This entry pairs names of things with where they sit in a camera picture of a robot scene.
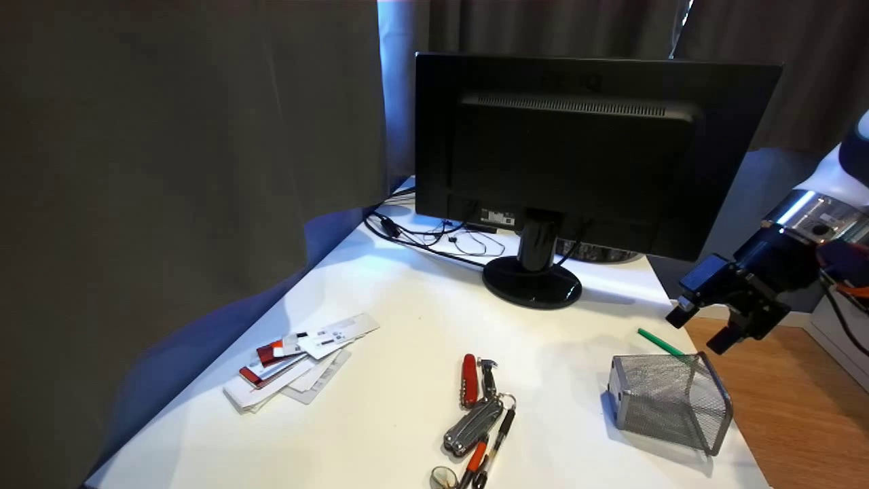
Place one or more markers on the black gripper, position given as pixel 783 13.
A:
pixel 751 285

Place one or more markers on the green pen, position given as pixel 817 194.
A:
pixel 664 347

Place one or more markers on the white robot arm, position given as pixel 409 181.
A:
pixel 812 234

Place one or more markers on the silver mesh pen basket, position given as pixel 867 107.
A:
pixel 667 397

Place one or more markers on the black round monitor stand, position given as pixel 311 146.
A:
pixel 531 275

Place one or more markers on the black computer monitor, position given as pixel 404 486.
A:
pixel 624 154

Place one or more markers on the red pocket knife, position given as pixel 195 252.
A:
pixel 468 393

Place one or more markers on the grey multitool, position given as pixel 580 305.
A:
pixel 480 419

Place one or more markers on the white and red cards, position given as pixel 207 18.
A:
pixel 296 366

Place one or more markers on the dark grey curtain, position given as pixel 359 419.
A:
pixel 159 160

